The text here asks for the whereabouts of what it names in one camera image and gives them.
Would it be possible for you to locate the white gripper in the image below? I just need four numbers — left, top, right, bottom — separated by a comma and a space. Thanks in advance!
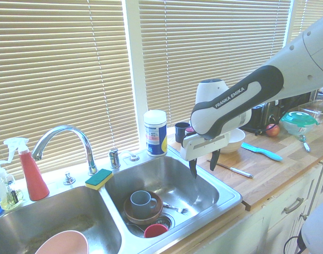
180, 131, 231, 179

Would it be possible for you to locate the silver table knife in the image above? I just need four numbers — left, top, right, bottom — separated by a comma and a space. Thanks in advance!
207, 159, 254, 179

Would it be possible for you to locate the stainless steel double sink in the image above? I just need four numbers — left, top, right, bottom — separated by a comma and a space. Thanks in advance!
0, 148, 244, 254

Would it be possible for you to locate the teal serrated knife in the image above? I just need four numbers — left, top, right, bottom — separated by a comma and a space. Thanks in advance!
240, 142, 283, 162

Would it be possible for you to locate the large white bowl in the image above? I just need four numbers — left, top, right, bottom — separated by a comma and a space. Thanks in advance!
219, 128, 246, 155

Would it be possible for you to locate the black mug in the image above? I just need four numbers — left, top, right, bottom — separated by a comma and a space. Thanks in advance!
174, 122, 191, 143

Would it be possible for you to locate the silver fork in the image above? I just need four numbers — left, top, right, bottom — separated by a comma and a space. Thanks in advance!
163, 201, 189, 214

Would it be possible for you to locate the white wipes canister blue label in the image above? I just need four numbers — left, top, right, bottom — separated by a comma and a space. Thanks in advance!
143, 110, 168, 157

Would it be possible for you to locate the red apple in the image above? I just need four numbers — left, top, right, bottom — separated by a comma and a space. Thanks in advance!
265, 123, 281, 138

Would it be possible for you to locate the grey mug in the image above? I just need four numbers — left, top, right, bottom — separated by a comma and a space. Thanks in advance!
129, 189, 158, 217

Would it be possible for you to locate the black chrome toaster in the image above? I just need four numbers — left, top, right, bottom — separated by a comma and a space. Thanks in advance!
246, 99, 285, 133

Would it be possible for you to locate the red mug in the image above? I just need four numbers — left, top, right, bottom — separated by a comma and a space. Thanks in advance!
143, 223, 169, 239

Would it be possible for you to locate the brown wooden bowl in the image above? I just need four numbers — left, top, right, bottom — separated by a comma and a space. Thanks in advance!
123, 190, 164, 226

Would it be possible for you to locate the teal white spoon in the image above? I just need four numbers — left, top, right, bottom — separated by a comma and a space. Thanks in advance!
298, 134, 312, 153

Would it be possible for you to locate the clear container green lid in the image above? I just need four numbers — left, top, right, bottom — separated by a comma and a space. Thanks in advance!
280, 111, 320, 137

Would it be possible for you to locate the yellow green sponge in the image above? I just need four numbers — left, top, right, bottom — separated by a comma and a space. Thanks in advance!
84, 168, 114, 191

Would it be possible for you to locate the black countertop appliance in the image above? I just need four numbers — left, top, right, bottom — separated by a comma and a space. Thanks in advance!
279, 89, 319, 113

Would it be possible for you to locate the chrome gooseneck faucet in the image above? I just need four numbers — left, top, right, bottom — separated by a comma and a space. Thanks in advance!
31, 125, 98, 176

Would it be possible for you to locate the clear plastic tray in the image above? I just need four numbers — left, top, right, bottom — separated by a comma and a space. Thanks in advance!
298, 99, 323, 124

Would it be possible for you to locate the beige window blind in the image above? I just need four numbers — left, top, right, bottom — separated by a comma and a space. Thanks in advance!
0, 0, 140, 180
291, 0, 323, 43
138, 0, 292, 128

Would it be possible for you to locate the chrome faucet knob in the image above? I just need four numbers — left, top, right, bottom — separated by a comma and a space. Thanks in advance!
62, 171, 76, 185

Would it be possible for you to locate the pink bowl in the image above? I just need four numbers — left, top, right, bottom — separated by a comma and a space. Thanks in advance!
34, 230, 89, 254

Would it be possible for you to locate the red spray bottle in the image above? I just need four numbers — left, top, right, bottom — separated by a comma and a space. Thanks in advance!
3, 138, 50, 201

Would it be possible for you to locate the yellow soap pump bottle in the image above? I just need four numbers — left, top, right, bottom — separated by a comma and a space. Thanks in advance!
0, 160, 25, 212

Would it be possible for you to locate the metal drawer handle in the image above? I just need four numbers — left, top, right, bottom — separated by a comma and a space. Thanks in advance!
284, 197, 304, 215

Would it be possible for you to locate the black power cable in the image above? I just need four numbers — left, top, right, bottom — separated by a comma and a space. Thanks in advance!
283, 234, 308, 254

